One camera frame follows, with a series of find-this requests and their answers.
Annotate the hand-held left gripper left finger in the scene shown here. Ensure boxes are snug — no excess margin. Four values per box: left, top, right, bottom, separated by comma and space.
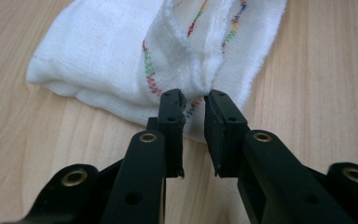
145, 88, 187, 179

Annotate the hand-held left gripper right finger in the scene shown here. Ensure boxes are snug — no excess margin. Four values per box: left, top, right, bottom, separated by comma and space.
203, 89, 252, 179

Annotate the white cloth with coloured stitching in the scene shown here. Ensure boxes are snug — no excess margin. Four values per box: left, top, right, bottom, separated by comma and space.
26, 0, 288, 144

